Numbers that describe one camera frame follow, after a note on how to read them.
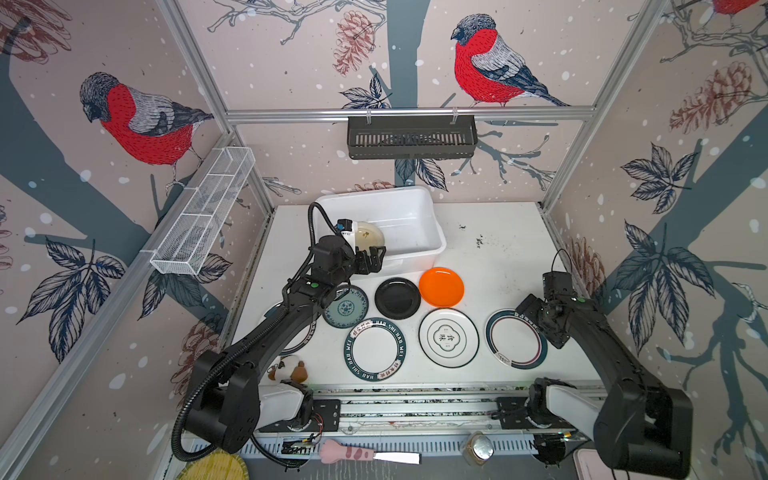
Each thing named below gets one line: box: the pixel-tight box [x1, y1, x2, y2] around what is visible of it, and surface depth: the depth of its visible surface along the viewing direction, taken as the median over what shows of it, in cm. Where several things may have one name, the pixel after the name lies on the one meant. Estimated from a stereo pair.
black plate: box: [375, 277, 421, 320], surface depth 96 cm
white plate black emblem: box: [418, 307, 480, 368], surface depth 87 cm
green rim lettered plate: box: [343, 317, 407, 382], surface depth 85 cm
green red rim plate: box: [485, 308, 548, 369], surface depth 87 cm
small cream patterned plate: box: [355, 221, 385, 252], surface depth 113 cm
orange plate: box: [419, 267, 465, 308], surface depth 99 cm
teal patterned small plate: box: [322, 284, 369, 329], surface depth 94 cm
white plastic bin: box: [314, 186, 447, 274], surface depth 112 cm
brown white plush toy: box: [267, 360, 308, 384], surface depth 80 cm
